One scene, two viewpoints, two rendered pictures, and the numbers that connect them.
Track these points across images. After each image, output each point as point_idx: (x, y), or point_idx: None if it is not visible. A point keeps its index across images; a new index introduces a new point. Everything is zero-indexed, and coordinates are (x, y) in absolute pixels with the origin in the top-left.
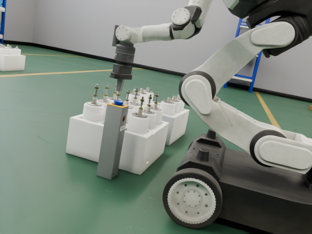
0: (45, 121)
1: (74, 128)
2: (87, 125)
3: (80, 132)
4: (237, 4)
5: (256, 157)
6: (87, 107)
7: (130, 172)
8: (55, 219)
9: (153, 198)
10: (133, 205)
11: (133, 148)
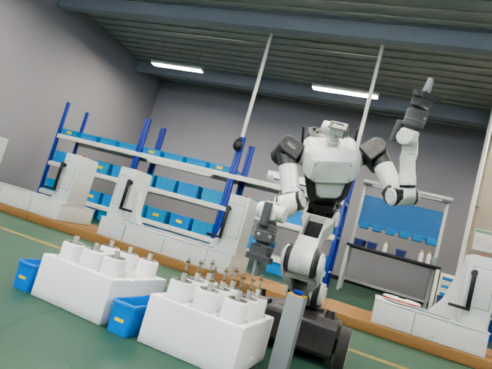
0: (67, 364)
1: (244, 340)
2: (252, 329)
3: (245, 343)
4: (332, 198)
5: (318, 302)
6: (247, 307)
7: (261, 362)
8: None
9: (307, 368)
10: None
11: (266, 334)
